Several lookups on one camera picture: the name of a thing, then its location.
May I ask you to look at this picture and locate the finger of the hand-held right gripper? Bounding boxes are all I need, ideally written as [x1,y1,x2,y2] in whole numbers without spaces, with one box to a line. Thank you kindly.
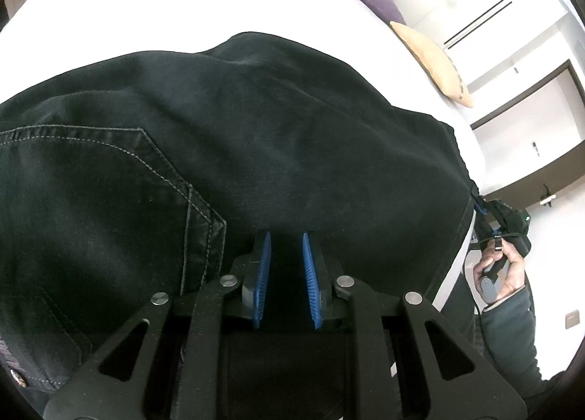
[471,194,490,220]

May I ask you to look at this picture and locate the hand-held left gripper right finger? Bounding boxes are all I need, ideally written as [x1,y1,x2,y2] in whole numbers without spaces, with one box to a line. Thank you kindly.
[302,231,527,420]

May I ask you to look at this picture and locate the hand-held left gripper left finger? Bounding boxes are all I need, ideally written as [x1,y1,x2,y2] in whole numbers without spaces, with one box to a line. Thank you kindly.
[43,230,272,420]

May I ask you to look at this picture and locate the black denim pants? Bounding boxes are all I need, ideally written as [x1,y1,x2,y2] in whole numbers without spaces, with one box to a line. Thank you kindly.
[0,31,480,420]

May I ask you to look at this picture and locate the person's right forearm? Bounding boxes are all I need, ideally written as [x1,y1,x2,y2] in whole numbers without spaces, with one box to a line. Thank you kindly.
[481,285,551,386]

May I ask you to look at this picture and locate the person's right hand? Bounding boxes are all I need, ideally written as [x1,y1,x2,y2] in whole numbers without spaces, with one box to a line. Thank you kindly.
[473,242,527,309]

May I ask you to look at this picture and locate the yellow pillow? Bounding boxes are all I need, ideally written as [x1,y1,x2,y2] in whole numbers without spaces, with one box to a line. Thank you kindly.
[390,21,475,107]

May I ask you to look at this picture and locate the dark door frame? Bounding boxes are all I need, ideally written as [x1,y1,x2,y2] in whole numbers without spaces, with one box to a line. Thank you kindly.
[471,59,585,130]

